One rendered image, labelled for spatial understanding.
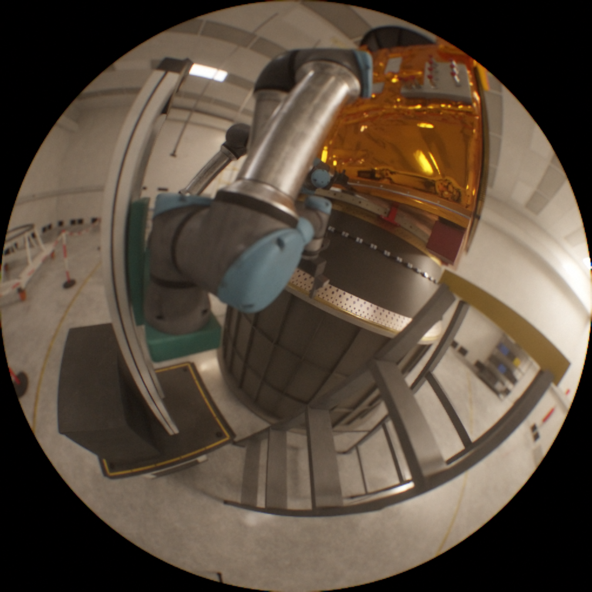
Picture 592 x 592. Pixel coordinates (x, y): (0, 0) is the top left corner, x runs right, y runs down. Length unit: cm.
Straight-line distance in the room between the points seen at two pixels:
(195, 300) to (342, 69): 47
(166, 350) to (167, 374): 107
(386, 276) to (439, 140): 78
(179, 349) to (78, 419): 60
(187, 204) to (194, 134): 850
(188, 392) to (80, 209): 917
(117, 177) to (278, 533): 175
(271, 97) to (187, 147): 818
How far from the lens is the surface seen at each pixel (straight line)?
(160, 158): 853
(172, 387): 136
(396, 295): 96
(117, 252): 43
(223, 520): 149
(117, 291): 47
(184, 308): 32
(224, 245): 18
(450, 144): 101
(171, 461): 119
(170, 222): 27
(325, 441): 65
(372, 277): 90
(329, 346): 94
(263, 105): 44
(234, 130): 79
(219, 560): 160
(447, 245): 86
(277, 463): 90
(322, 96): 30
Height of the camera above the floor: 147
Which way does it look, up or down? 23 degrees down
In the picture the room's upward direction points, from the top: 20 degrees clockwise
